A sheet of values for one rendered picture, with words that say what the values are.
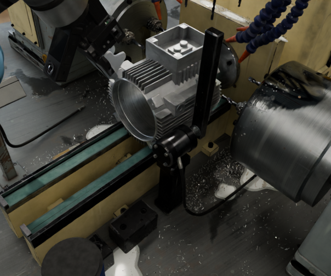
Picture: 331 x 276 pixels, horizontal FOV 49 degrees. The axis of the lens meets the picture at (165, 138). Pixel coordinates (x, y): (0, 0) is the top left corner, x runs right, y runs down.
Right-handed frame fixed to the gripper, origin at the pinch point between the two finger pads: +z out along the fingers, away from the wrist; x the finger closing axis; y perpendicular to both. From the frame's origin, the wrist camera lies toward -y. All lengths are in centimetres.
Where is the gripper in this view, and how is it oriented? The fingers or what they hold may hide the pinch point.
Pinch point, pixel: (109, 77)
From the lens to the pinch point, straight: 81.3
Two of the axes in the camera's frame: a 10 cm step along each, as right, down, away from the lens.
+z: 3.1, 3.7, 8.8
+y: 6.4, -7.6, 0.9
